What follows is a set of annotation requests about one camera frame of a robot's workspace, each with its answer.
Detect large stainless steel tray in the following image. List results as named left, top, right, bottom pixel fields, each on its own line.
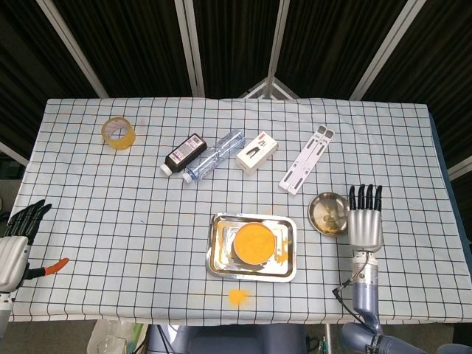
left=204, top=212, right=298, bottom=283

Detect oval stainless steel dish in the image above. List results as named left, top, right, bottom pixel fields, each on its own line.
left=308, top=191, right=351, bottom=237

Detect small stainless steel tray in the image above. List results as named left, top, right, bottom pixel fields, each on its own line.
left=212, top=217, right=292, bottom=276

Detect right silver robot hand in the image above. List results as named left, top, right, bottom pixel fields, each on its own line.
left=347, top=184, right=384, bottom=254

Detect spilled yellow powder pile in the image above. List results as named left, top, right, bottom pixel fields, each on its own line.
left=226, top=288, right=251, bottom=307

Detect yellow packing tape roll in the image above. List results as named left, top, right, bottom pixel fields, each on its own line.
left=101, top=117, right=136, bottom=150

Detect beige bowl of yellow powder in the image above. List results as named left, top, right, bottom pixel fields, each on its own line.
left=231, top=222, right=278, bottom=266

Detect white black checked tablecloth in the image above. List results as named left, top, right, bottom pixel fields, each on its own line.
left=7, top=97, right=472, bottom=326

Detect clear plastic water bottle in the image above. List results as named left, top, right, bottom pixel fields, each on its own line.
left=181, top=129, right=246, bottom=184

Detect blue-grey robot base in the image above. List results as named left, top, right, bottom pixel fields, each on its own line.
left=147, top=324, right=309, bottom=354

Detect clear plastic bag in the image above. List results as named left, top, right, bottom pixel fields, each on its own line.
left=86, top=319, right=148, bottom=354

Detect silver spoon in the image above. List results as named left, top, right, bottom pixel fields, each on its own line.
left=321, top=212, right=350, bottom=224

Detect white cardboard product box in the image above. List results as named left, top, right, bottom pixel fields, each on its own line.
left=235, top=131, right=279, bottom=176

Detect dark folding screen white frames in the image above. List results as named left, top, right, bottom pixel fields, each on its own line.
left=0, top=0, right=472, bottom=181

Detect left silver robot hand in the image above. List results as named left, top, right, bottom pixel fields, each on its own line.
left=0, top=199, right=70, bottom=292

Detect black arm cable with plug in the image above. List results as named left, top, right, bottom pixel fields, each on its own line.
left=333, top=254, right=373, bottom=325

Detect brown medicine bottle white cap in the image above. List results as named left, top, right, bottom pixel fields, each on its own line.
left=159, top=133, right=208, bottom=176

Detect white folding laptop stand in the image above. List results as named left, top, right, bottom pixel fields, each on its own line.
left=278, top=125, right=336, bottom=195

